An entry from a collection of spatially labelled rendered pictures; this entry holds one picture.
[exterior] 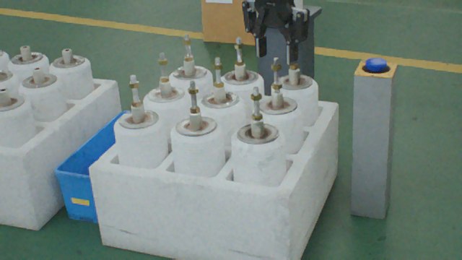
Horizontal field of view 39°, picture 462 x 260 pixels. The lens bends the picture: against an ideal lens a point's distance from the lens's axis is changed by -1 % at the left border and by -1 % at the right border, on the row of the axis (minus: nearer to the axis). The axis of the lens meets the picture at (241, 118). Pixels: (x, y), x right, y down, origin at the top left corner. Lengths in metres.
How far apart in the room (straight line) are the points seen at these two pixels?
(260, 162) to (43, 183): 0.50
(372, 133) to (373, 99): 0.07
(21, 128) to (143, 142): 0.29
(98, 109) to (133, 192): 0.38
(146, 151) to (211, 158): 0.13
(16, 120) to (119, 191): 0.27
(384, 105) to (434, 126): 0.52
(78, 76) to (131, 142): 0.38
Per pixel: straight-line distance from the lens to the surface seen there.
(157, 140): 1.21
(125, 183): 1.22
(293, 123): 1.21
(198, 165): 1.16
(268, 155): 1.11
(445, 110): 1.83
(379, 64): 1.22
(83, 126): 1.50
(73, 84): 1.54
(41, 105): 1.46
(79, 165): 1.45
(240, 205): 1.13
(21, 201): 1.40
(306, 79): 1.35
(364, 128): 1.26
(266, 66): 1.64
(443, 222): 1.37
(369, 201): 1.34
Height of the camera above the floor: 0.78
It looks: 26 degrees down
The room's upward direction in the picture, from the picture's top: 3 degrees counter-clockwise
